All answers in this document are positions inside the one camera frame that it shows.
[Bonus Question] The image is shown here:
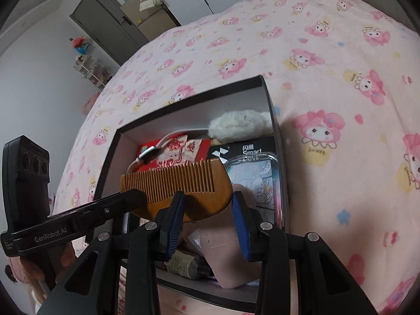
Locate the silver hand cream tube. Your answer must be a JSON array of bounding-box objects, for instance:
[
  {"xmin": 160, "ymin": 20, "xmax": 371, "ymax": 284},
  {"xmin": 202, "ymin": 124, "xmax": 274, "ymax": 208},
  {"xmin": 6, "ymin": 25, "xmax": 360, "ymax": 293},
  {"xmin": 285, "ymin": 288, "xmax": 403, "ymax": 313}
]
[{"xmin": 164, "ymin": 250, "xmax": 214, "ymax": 280}]

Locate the boxed clear phone case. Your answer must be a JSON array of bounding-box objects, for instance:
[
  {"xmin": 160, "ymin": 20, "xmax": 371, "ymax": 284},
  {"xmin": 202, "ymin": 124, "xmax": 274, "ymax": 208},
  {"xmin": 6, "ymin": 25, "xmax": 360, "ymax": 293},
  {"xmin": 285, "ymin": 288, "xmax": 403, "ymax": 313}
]
[{"xmin": 207, "ymin": 136, "xmax": 283, "ymax": 226}]

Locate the wooden comb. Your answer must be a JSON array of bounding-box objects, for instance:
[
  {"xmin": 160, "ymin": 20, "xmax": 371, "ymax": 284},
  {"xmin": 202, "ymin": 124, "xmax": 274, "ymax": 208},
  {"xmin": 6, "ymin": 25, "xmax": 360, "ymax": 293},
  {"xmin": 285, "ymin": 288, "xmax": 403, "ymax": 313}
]
[{"xmin": 120, "ymin": 159, "xmax": 233, "ymax": 222}]

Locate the person's left hand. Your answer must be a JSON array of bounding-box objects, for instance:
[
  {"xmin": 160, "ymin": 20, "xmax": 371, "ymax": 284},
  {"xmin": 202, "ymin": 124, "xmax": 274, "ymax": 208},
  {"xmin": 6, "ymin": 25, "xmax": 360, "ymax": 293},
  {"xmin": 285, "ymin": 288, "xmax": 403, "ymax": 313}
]
[{"xmin": 18, "ymin": 242, "xmax": 78, "ymax": 302}]

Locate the pink pouch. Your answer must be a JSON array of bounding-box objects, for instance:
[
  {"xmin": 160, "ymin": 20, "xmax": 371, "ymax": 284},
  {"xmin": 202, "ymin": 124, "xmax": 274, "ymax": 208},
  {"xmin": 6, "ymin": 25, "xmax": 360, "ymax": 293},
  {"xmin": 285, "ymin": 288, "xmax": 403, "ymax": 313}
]
[{"xmin": 181, "ymin": 205, "xmax": 261, "ymax": 289}]

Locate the red printed packet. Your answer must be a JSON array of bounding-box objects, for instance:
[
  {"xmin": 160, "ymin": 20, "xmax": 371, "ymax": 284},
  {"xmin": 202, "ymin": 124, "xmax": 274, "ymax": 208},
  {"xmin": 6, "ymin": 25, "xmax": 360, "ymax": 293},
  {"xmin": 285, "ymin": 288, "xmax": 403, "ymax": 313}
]
[{"xmin": 133, "ymin": 132, "xmax": 211, "ymax": 173}]

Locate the white fluffy plush item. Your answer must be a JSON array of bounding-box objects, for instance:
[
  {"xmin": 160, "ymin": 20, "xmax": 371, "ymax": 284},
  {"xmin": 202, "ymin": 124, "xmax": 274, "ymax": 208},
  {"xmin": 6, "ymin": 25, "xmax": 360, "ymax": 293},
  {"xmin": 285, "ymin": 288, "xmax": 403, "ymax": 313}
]
[{"xmin": 208, "ymin": 109, "xmax": 273, "ymax": 143}]

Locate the black cardboard storage box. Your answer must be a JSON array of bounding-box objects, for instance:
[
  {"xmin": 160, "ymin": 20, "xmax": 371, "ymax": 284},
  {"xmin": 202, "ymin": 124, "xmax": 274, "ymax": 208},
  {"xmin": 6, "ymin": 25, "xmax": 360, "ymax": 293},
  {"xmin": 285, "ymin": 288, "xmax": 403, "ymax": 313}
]
[{"xmin": 94, "ymin": 76, "xmax": 289, "ymax": 313}]

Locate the pink cartoon print blanket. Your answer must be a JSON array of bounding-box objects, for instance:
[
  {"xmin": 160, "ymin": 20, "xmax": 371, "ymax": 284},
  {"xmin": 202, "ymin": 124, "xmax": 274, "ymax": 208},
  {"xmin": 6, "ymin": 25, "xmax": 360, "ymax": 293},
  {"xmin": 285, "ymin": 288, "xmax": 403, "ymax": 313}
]
[{"xmin": 54, "ymin": 0, "xmax": 419, "ymax": 314}]

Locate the dark grey door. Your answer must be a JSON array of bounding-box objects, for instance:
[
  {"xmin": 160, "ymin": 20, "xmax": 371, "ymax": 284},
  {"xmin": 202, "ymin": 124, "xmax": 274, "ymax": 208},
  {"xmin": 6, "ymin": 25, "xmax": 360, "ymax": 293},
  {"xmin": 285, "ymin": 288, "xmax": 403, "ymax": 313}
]
[{"xmin": 70, "ymin": 0, "xmax": 149, "ymax": 65}]

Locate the brown cabinet with bag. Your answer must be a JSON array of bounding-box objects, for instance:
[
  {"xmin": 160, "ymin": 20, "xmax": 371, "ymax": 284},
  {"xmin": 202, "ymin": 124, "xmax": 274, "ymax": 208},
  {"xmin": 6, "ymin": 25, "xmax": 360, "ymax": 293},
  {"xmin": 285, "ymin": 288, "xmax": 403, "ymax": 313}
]
[{"xmin": 120, "ymin": 0, "xmax": 179, "ymax": 41}]

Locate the white wire shelf rack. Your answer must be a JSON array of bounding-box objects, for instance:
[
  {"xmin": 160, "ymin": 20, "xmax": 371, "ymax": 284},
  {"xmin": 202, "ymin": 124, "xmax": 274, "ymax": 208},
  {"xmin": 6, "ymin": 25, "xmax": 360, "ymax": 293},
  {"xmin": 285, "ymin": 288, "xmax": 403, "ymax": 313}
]
[{"xmin": 73, "ymin": 55, "xmax": 112, "ymax": 91}]

